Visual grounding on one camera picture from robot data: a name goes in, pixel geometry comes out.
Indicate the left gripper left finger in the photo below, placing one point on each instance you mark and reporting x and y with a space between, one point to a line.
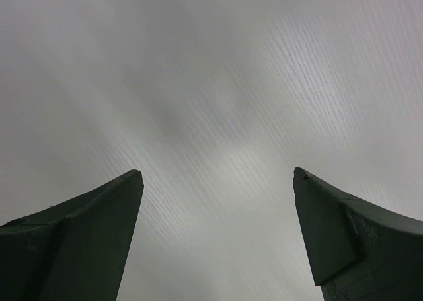
76 250

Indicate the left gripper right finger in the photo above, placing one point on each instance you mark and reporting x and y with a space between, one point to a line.
357 250

